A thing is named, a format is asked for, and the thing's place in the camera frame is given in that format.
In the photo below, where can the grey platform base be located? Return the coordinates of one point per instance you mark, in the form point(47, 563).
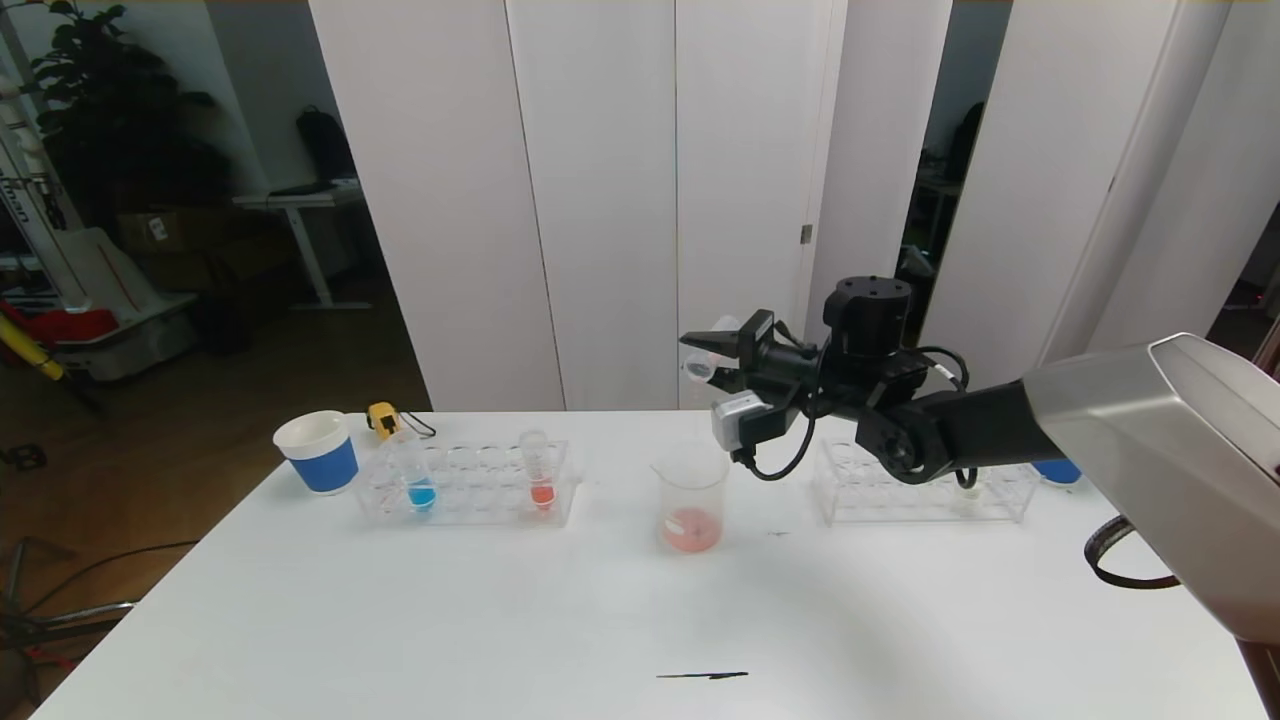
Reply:
point(140, 345)

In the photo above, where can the clear conical plastic test tube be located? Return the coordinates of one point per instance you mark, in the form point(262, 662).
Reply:
point(698, 368)

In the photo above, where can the grey metal chair base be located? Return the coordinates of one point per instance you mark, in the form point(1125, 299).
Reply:
point(60, 622)

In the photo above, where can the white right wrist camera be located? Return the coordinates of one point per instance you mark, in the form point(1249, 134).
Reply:
point(735, 415)

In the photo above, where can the clear plastic beaker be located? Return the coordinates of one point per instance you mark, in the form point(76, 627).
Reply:
point(690, 525)

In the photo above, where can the white standing desk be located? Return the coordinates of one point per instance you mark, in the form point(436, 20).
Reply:
point(300, 203)

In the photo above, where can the yellow black tool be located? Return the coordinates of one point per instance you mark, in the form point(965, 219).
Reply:
point(35, 358)

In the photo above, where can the clear acrylic test tube rack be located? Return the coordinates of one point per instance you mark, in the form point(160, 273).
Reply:
point(480, 492)
point(900, 497)

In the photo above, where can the white folding screen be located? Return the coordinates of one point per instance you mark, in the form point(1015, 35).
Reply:
point(600, 200)
point(1050, 200)

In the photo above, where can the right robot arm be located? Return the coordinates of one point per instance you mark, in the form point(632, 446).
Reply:
point(1000, 425)

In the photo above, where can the test tube with blue liquid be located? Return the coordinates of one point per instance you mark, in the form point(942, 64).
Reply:
point(421, 494)

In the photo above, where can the dark green potted plant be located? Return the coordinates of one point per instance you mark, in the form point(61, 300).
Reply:
point(110, 120)

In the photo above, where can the thin black stick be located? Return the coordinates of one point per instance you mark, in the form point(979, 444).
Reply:
point(700, 675)

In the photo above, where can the white banner stand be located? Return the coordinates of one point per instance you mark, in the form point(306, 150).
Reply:
point(30, 200)

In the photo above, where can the brown cardboard box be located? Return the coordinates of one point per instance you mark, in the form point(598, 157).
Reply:
point(170, 250)

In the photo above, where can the red flat object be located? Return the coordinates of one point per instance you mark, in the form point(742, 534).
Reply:
point(70, 328)

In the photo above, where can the test tube with red liquid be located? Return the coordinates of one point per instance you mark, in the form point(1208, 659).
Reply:
point(542, 493)

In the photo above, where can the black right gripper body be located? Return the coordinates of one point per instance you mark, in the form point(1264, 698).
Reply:
point(757, 343)

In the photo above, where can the yellow tape measure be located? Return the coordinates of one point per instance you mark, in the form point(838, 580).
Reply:
point(383, 419)

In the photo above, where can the test tube with whitish liquid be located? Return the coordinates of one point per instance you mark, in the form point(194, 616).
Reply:
point(968, 500)

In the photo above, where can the black backpack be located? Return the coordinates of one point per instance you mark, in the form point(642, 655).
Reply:
point(325, 148)

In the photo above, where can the blue white paper cup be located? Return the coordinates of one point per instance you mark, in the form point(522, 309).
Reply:
point(322, 464)
point(1058, 470)

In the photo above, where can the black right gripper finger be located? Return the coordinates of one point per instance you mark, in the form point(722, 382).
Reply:
point(730, 379)
point(720, 340)

